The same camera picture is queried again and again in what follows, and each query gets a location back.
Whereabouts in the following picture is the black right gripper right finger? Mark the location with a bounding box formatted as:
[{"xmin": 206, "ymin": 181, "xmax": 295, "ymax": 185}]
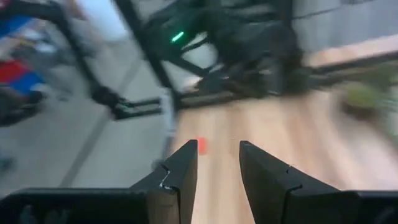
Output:
[{"xmin": 238, "ymin": 140, "xmax": 359, "ymax": 224}]

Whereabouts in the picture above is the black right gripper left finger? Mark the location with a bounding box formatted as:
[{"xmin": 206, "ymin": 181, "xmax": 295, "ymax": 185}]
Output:
[{"xmin": 130, "ymin": 139, "xmax": 199, "ymax": 224}]

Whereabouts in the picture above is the succulent plant in black pot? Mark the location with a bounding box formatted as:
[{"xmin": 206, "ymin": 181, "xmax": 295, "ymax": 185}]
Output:
[{"xmin": 337, "ymin": 60, "xmax": 398, "ymax": 131}]

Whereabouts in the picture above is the black aluminium table frame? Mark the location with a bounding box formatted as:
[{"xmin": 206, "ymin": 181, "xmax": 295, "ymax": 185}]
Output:
[{"xmin": 174, "ymin": 49, "xmax": 398, "ymax": 108}]

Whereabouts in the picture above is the red and blue object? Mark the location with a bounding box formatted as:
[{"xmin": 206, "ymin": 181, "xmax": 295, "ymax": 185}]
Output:
[{"xmin": 0, "ymin": 58, "xmax": 44, "ymax": 94}]

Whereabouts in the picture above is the red eraser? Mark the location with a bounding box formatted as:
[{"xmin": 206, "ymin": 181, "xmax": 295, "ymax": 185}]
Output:
[{"xmin": 195, "ymin": 136, "xmax": 208, "ymax": 156}]

